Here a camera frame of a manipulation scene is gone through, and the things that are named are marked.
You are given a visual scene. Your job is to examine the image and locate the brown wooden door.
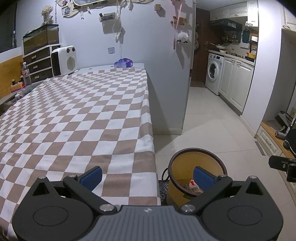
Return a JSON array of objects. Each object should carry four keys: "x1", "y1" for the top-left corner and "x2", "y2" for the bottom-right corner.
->
[{"x1": 190, "y1": 7, "x2": 212, "y2": 81}]

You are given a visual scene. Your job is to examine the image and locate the box of coloured pens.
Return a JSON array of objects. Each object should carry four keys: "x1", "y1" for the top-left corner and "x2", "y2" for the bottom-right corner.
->
[{"x1": 10, "y1": 82, "x2": 25, "y2": 93}]

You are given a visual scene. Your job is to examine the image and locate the spice rack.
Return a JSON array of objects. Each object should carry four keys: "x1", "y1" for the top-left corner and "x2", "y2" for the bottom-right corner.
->
[{"x1": 222, "y1": 34, "x2": 240, "y2": 43}]

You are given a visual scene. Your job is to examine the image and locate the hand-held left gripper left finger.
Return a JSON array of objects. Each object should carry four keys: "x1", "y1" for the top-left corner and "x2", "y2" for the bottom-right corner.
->
[{"x1": 30, "y1": 166, "x2": 117, "y2": 215}]

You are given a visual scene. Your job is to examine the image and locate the wooden hanging ornament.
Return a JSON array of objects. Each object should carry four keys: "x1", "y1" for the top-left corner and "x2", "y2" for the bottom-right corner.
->
[{"x1": 172, "y1": 16, "x2": 189, "y2": 27}]

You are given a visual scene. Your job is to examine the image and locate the white washing machine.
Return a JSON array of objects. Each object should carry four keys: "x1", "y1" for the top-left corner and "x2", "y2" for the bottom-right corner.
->
[{"x1": 205, "y1": 53, "x2": 225, "y2": 95}]

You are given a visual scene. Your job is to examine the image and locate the clear water bottle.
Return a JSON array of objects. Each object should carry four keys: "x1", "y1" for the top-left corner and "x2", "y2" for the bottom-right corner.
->
[{"x1": 22, "y1": 62, "x2": 31, "y2": 87}]

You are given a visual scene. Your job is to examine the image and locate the white kitchen base cabinets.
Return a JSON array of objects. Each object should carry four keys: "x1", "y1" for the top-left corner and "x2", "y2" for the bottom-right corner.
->
[{"x1": 218, "y1": 57, "x2": 255, "y2": 115}]

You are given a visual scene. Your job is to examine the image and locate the glass fish tank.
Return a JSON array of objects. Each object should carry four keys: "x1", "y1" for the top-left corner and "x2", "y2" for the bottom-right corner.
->
[{"x1": 23, "y1": 24, "x2": 59, "y2": 56}]

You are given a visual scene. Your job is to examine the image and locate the black device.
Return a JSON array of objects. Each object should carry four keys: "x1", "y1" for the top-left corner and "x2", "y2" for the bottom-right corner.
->
[{"x1": 284, "y1": 124, "x2": 296, "y2": 153}]

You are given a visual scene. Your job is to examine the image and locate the dried flowers in vase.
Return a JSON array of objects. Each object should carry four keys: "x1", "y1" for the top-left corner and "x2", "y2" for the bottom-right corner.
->
[{"x1": 41, "y1": 6, "x2": 54, "y2": 25}]

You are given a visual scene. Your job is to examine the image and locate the wall shelf with items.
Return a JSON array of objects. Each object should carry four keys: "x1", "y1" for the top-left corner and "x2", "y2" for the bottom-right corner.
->
[{"x1": 99, "y1": 12, "x2": 116, "y2": 22}]

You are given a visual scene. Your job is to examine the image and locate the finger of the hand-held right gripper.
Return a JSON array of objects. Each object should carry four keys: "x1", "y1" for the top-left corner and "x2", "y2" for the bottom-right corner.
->
[{"x1": 268, "y1": 155, "x2": 296, "y2": 183}]

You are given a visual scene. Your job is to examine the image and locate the grey hanging ornament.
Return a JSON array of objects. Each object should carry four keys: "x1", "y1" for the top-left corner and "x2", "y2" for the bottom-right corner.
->
[{"x1": 116, "y1": 27, "x2": 126, "y2": 43}]

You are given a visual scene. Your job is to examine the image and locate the yellow bin dark rim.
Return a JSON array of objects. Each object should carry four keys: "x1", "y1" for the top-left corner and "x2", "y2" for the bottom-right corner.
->
[{"x1": 167, "y1": 148, "x2": 227, "y2": 207}]

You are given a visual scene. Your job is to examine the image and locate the dark speckled floor mat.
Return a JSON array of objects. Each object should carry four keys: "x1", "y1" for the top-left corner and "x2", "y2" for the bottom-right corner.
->
[{"x1": 158, "y1": 179, "x2": 168, "y2": 205}]

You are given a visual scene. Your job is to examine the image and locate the white wall cabinets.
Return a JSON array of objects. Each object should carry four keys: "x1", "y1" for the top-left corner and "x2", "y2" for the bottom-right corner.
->
[{"x1": 209, "y1": 0, "x2": 259, "y2": 27}]

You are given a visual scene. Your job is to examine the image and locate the table with silver foil side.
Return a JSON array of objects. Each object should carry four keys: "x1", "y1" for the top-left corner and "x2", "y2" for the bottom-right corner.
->
[{"x1": 77, "y1": 62, "x2": 147, "y2": 72}]

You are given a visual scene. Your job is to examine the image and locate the brown white checkered tablecloth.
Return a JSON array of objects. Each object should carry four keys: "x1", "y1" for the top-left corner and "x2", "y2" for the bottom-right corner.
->
[{"x1": 0, "y1": 68, "x2": 162, "y2": 234}]

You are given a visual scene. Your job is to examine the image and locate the purple patterned bag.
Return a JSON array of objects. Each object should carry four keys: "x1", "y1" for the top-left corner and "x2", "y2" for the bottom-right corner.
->
[{"x1": 114, "y1": 58, "x2": 134, "y2": 68}]

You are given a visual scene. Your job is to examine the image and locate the low white cabinet wooden top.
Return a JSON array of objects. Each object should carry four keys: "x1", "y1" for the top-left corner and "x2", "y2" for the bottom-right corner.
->
[{"x1": 255, "y1": 120, "x2": 296, "y2": 163}]

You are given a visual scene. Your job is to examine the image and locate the wall photo board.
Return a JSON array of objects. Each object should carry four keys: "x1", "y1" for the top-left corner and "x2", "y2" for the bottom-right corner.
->
[{"x1": 55, "y1": 0, "x2": 111, "y2": 18}]

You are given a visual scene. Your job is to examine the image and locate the white sheep plush toy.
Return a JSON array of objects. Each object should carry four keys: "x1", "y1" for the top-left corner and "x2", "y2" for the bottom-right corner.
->
[{"x1": 177, "y1": 32, "x2": 189, "y2": 44}]

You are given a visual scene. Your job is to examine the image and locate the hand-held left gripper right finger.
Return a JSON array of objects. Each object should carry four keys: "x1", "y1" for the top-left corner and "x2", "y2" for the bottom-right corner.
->
[{"x1": 179, "y1": 166, "x2": 267, "y2": 214}]

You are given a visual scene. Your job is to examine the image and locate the white dark drawer cabinet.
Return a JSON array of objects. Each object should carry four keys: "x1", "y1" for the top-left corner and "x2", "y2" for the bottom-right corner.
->
[{"x1": 23, "y1": 44, "x2": 62, "y2": 84}]

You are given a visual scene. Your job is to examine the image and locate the white space heater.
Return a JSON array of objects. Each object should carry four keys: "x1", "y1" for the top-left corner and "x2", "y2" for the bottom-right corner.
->
[{"x1": 51, "y1": 45, "x2": 78, "y2": 77}]

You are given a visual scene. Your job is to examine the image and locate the black range hood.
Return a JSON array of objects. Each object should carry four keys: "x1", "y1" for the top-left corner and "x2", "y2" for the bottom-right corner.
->
[{"x1": 210, "y1": 19, "x2": 243, "y2": 30}]

